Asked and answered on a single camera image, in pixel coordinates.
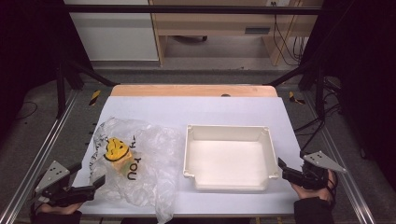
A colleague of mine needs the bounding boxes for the wooden table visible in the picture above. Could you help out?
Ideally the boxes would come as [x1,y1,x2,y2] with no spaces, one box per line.
[110,84,279,98]

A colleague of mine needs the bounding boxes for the person's left hand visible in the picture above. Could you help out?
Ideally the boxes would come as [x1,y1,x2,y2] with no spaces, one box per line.
[38,202,84,216]

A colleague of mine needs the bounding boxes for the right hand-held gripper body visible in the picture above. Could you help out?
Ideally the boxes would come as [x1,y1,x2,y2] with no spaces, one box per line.
[281,150,347,191]

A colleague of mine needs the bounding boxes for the black curtain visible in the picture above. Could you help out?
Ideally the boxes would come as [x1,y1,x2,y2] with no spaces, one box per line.
[298,0,396,183]
[0,0,94,139]

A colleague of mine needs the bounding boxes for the black hanging cables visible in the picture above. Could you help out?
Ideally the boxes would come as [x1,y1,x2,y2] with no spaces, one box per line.
[272,1,310,67]

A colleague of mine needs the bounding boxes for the white cabinet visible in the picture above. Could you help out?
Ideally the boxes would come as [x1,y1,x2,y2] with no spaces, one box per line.
[63,0,160,63]

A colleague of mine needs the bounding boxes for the thin black floor cable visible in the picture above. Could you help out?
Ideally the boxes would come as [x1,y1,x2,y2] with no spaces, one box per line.
[14,100,39,121]

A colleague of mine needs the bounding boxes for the yellow carton box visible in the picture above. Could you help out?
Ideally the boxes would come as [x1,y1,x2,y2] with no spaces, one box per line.
[109,149,135,179]

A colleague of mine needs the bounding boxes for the black metal frame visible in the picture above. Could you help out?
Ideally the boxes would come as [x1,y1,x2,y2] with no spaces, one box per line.
[55,0,329,119]

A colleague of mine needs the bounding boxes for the white plastic bin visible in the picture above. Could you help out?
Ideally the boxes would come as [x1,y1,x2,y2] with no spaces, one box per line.
[182,124,280,191]

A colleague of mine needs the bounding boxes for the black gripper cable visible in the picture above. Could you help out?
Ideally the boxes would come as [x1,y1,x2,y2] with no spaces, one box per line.
[326,170,340,210]
[29,199,42,220]

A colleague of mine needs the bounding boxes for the light wooden desk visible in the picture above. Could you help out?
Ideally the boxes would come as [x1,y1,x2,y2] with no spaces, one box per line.
[148,0,325,67]

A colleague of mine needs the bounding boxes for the aluminium rail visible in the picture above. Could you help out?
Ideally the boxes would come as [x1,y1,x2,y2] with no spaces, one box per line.
[0,89,79,224]
[302,92,376,224]

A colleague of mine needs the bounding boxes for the white table mat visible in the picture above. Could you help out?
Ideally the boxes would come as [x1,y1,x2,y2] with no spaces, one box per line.
[72,95,325,217]

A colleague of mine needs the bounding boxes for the black floor cables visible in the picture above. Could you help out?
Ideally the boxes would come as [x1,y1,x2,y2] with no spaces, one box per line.
[293,77,344,153]

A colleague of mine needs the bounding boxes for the person's right hand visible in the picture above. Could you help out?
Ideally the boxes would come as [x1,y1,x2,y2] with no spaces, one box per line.
[290,169,338,203]

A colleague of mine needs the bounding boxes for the clear printed plastic bag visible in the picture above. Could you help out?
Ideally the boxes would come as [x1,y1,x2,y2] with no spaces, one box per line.
[89,117,185,224]

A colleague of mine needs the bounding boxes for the yellow black tape strip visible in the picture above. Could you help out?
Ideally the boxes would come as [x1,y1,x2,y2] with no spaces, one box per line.
[287,91,306,106]
[89,89,103,107]

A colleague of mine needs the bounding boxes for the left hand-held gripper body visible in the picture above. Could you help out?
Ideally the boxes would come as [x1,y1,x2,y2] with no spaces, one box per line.
[34,160,96,208]

